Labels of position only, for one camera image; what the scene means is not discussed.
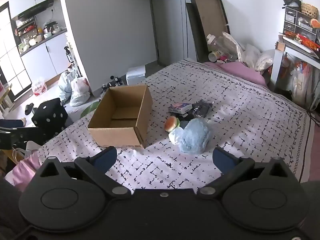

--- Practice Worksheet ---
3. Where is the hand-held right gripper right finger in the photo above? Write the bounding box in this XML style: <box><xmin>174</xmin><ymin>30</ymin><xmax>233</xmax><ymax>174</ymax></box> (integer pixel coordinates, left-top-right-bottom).
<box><xmin>196</xmin><ymin>147</ymin><xmax>294</xmax><ymax>200</ymax></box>

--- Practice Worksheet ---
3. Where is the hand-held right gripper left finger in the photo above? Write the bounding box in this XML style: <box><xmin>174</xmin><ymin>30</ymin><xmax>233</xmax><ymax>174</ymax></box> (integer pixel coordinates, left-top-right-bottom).
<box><xmin>37</xmin><ymin>146</ymin><xmax>132</xmax><ymax>198</ymax></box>

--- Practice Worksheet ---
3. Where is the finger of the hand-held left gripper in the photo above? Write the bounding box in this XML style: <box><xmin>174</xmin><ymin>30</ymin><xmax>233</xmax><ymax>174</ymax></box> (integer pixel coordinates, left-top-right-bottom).
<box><xmin>0</xmin><ymin>119</ymin><xmax>47</xmax><ymax>149</ymax></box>

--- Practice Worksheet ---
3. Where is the brown cardboard box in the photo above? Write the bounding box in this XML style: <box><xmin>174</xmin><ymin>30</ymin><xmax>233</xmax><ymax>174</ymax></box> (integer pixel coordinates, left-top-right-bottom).
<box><xmin>87</xmin><ymin>84</ymin><xmax>153</xmax><ymax>148</ymax></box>

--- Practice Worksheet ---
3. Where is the plush toy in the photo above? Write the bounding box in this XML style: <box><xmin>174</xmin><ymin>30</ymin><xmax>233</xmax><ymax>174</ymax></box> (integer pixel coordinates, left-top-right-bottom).
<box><xmin>168</xmin><ymin>118</ymin><xmax>213</xmax><ymax>155</ymax></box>

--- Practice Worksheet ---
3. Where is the cream sock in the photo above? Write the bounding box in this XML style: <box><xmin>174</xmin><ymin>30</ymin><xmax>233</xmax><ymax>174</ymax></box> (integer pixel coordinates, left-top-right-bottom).
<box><xmin>164</xmin><ymin>117</ymin><xmax>180</xmax><ymax>133</ymax></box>

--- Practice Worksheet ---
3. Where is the pink cloth bag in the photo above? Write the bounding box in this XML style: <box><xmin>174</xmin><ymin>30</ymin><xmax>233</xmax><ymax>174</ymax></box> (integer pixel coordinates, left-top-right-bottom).
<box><xmin>11</xmin><ymin>150</ymin><xmax>42</xmax><ymax>193</ymax></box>

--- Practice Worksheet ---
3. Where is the black dice stool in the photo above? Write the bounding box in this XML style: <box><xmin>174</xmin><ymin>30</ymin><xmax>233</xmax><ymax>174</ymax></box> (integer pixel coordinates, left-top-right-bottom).
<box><xmin>32</xmin><ymin>97</ymin><xmax>68</xmax><ymax>138</ymax></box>

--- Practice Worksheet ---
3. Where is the green bag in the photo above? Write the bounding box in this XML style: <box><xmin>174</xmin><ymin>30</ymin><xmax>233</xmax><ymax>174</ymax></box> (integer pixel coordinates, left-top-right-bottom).
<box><xmin>80</xmin><ymin>102</ymin><xmax>99</xmax><ymax>118</ymax></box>

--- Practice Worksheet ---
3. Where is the red and white plastic bag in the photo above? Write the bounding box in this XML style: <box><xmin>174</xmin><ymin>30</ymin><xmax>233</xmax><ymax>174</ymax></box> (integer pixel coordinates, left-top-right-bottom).
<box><xmin>32</xmin><ymin>77</ymin><xmax>48</xmax><ymax>97</ymax></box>

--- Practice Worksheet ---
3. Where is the black glittery packet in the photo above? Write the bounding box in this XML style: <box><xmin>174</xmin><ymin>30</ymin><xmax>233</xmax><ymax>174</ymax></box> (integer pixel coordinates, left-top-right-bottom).
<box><xmin>191</xmin><ymin>100</ymin><xmax>214</xmax><ymax>118</ymax></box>

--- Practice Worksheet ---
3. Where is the blue tissue packet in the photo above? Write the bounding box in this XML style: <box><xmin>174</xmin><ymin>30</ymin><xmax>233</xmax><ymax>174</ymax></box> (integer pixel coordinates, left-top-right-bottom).
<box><xmin>167</xmin><ymin>102</ymin><xmax>193</xmax><ymax>114</ymax></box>

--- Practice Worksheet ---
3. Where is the grey plastic bag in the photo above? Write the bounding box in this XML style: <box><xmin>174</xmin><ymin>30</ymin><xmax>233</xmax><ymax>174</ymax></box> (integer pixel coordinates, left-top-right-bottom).
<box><xmin>58</xmin><ymin>71</ymin><xmax>75</xmax><ymax>103</ymax></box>

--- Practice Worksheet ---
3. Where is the black tripod gear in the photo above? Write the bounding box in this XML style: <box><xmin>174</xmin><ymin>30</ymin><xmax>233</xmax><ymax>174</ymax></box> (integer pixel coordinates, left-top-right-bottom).
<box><xmin>100</xmin><ymin>76</ymin><xmax>124</xmax><ymax>98</ymax></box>

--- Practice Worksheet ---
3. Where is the white kitchen cabinet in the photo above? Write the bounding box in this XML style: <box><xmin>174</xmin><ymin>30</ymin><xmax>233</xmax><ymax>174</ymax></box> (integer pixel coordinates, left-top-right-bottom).
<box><xmin>20</xmin><ymin>31</ymin><xmax>69</xmax><ymax>85</ymax></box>

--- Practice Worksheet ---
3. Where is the pink pillow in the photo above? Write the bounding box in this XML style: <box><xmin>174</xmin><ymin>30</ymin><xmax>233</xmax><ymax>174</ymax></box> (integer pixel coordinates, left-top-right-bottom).
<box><xmin>204</xmin><ymin>61</ymin><xmax>267</xmax><ymax>87</ymax></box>

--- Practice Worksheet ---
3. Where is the white small bin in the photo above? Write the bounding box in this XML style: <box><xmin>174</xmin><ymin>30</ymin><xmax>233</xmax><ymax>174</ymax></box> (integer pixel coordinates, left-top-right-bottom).
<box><xmin>126</xmin><ymin>65</ymin><xmax>147</xmax><ymax>85</ymax></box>

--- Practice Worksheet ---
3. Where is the white stuffed plastic bag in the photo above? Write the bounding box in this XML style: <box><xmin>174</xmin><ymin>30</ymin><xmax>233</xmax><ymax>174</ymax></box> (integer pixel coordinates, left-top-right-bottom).
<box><xmin>244</xmin><ymin>44</ymin><xmax>275</xmax><ymax>72</ymax></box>

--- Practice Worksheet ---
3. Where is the clear plastic bottle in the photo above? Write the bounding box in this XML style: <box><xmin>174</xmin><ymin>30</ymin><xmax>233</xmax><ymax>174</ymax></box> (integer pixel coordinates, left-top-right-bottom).
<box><xmin>206</xmin><ymin>34</ymin><xmax>238</xmax><ymax>60</ymax></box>

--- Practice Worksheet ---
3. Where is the black range hood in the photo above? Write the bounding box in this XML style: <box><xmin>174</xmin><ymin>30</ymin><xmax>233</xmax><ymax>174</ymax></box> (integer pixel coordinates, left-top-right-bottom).
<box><xmin>17</xmin><ymin>0</ymin><xmax>54</xmax><ymax>20</ymax></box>

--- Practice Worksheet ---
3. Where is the white desk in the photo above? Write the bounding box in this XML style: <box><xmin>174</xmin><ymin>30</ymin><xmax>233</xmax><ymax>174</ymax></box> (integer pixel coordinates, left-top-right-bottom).
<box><xmin>270</xmin><ymin>34</ymin><xmax>320</xmax><ymax>92</ymax></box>

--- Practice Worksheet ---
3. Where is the grey door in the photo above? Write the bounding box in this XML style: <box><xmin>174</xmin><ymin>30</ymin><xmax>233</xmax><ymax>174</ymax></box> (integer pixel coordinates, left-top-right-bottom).
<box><xmin>150</xmin><ymin>0</ymin><xmax>212</xmax><ymax>67</ymax></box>

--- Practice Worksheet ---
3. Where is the brown leaning board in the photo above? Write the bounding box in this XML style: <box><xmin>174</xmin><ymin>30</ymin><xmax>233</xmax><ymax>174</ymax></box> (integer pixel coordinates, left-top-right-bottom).
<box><xmin>186</xmin><ymin>0</ymin><xmax>232</xmax><ymax>63</ymax></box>

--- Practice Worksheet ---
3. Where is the grey drawer organiser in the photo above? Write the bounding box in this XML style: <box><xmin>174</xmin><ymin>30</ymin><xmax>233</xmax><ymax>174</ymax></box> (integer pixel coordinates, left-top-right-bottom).
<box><xmin>284</xmin><ymin>6</ymin><xmax>320</xmax><ymax>40</ymax></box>

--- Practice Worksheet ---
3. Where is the wicker basket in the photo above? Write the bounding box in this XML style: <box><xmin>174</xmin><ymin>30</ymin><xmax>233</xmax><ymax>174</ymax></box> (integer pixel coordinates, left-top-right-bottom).
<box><xmin>301</xmin><ymin>3</ymin><xmax>319</xmax><ymax>19</ymax></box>

